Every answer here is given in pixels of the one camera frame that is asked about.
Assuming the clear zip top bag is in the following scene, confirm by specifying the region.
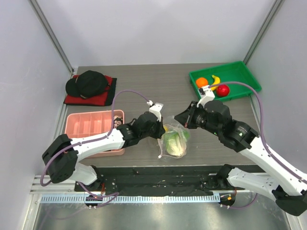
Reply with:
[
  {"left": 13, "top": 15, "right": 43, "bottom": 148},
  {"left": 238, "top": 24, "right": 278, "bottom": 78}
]
[{"left": 157, "top": 115, "right": 191, "bottom": 160}]

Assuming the green toy lettuce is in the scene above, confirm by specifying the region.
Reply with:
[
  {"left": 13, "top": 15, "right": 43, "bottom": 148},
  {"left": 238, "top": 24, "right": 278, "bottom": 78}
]
[{"left": 161, "top": 124, "right": 190, "bottom": 156}]

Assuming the orange toy orange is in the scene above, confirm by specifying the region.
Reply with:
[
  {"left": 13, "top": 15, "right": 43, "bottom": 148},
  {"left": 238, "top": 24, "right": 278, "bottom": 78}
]
[{"left": 195, "top": 77, "right": 209, "bottom": 88}]

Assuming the red toy apple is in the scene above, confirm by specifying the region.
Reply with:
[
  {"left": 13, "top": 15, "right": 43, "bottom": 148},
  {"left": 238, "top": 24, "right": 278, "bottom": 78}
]
[{"left": 216, "top": 84, "right": 230, "bottom": 97}]

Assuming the yellow toy banana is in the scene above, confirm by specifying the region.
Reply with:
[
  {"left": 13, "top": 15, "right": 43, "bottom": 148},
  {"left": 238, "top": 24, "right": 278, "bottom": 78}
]
[{"left": 211, "top": 75, "right": 221, "bottom": 91}]

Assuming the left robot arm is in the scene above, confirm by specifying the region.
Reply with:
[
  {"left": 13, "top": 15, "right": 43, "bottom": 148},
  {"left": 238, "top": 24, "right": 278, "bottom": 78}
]
[{"left": 42, "top": 112, "right": 165, "bottom": 191}]

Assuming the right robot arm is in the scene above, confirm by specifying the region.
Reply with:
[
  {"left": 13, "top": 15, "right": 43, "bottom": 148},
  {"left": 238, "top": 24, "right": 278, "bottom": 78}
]
[{"left": 175, "top": 100, "right": 307, "bottom": 216}]

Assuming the floral rolled sock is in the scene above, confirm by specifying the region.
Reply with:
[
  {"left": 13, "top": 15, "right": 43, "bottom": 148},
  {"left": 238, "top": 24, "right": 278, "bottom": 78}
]
[{"left": 113, "top": 115, "right": 123, "bottom": 128}]

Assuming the red and black cloth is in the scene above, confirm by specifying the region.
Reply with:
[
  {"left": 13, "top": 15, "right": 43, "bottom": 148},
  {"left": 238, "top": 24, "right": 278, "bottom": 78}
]
[{"left": 63, "top": 75, "right": 117, "bottom": 106}]

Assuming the green plastic tray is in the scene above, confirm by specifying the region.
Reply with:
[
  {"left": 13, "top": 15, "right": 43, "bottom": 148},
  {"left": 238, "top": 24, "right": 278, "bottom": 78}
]
[{"left": 189, "top": 61, "right": 261, "bottom": 102}]

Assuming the pink compartment organizer tray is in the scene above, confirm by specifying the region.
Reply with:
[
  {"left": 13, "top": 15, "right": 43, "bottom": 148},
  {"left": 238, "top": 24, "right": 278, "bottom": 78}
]
[{"left": 64, "top": 109, "right": 126, "bottom": 158}]

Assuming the black cap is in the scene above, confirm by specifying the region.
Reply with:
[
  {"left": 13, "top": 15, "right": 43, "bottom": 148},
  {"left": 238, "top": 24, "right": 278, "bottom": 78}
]
[{"left": 65, "top": 70, "right": 110, "bottom": 99}]

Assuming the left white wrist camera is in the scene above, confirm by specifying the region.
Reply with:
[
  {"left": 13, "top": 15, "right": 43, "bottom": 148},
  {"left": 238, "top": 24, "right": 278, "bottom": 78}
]
[{"left": 146, "top": 100, "right": 164, "bottom": 122}]

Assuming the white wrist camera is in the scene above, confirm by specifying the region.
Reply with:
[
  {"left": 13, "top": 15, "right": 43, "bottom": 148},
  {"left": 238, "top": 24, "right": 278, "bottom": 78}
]
[
  {"left": 197, "top": 85, "right": 215, "bottom": 107},
  {"left": 146, "top": 100, "right": 164, "bottom": 122}
]

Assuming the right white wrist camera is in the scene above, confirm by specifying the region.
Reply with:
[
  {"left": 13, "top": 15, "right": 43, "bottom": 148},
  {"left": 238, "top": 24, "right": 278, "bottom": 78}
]
[{"left": 197, "top": 85, "right": 215, "bottom": 107}]

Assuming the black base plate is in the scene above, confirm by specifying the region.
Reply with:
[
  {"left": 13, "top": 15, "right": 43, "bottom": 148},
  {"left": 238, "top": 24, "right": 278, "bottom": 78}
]
[{"left": 74, "top": 164, "right": 257, "bottom": 197}]

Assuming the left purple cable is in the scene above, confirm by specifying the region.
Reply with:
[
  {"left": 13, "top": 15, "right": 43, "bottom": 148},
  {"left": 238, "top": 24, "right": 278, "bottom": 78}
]
[{"left": 40, "top": 90, "right": 151, "bottom": 187}]

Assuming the white slotted cable duct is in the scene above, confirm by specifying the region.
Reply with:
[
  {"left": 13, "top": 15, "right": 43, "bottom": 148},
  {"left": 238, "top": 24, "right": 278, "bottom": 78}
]
[{"left": 40, "top": 193, "right": 220, "bottom": 204}]

